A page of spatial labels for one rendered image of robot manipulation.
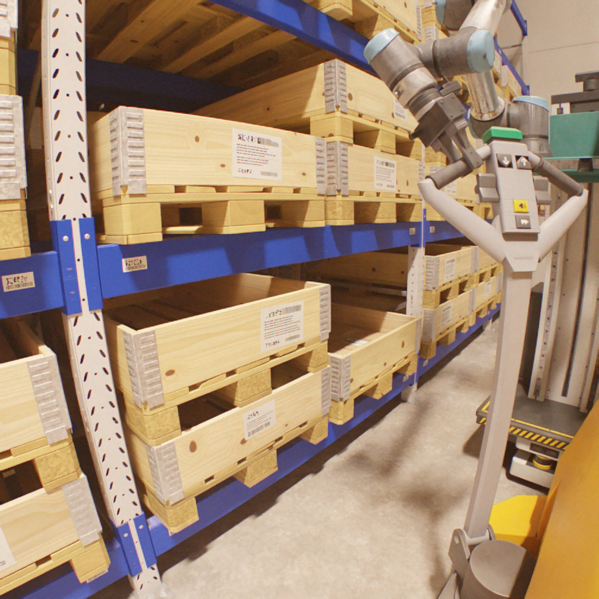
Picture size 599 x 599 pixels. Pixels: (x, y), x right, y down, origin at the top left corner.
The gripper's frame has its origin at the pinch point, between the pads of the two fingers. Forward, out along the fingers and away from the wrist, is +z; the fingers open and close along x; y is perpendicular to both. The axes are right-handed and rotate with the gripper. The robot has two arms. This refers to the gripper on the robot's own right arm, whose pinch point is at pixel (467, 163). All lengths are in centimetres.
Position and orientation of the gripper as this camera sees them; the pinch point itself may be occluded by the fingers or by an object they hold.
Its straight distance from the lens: 87.1
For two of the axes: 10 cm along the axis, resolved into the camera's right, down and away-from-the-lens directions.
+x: 0.6, -0.6, -10.0
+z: 5.3, 8.5, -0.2
